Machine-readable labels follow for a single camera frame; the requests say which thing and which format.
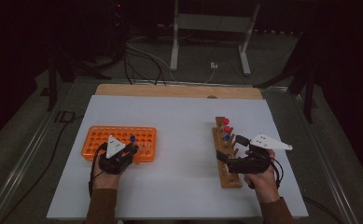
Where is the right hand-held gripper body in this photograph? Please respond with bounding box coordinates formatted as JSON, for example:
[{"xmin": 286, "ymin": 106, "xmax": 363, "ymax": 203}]
[{"xmin": 228, "ymin": 133, "xmax": 294, "ymax": 175}]

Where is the metal floor rail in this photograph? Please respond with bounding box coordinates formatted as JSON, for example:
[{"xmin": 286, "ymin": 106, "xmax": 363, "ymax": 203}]
[
  {"xmin": 0, "ymin": 83, "xmax": 75, "ymax": 224},
  {"xmin": 289, "ymin": 91, "xmax": 362, "ymax": 224}
]

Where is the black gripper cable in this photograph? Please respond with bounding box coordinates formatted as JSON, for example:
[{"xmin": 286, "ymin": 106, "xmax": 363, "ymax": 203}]
[
  {"xmin": 268, "ymin": 157, "xmax": 286, "ymax": 190},
  {"xmin": 88, "ymin": 142, "xmax": 108, "ymax": 198}
]

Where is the wooden tube rack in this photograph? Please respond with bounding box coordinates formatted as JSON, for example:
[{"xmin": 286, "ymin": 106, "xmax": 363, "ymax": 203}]
[{"xmin": 212, "ymin": 116, "xmax": 244, "ymax": 189}]

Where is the white floor cable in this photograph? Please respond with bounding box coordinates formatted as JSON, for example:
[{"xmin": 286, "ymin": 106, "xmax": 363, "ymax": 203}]
[{"xmin": 201, "ymin": 68, "xmax": 216, "ymax": 86}]

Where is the orange plastic tube rack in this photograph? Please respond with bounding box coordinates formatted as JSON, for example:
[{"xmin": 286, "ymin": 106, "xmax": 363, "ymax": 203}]
[{"xmin": 80, "ymin": 125, "xmax": 158, "ymax": 163}]

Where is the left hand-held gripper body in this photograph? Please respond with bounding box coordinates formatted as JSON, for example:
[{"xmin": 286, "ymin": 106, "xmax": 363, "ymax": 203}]
[{"xmin": 98, "ymin": 134, "xmax": 133, "ymax": 175}]

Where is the dark tripod stand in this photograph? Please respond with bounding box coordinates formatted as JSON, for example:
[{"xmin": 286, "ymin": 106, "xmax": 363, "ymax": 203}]
[
  {"xmin": 47, "ymin": 46, "xmax": 112, "ymax": 113},
  {"xmin": 253, "ymin": 55, "xmax": 317, "ymax": 124}
]

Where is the metal frame stand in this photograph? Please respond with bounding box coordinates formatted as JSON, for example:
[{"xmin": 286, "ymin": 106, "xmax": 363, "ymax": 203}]
[{"xmin": 169, "ymin": 0, "xmax": 261, "ymax": 77}]

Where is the person's left hand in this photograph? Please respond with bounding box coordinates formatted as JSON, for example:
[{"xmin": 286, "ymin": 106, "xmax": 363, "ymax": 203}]
[{"xmin": 91, "ymin": 153, "xmax": 123, "ymax": 190}]

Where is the person's right hand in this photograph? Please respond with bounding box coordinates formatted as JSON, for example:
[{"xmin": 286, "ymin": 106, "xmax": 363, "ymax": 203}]
[{"xmin": 244, "ymin": 148, "xmax": 281, "ymax": 203}]

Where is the black floor cable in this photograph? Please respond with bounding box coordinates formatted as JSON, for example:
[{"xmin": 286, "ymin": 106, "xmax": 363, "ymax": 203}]
[{"xmin": 0, "ymin": 115, "xmax": 85, "ymax": 224}]

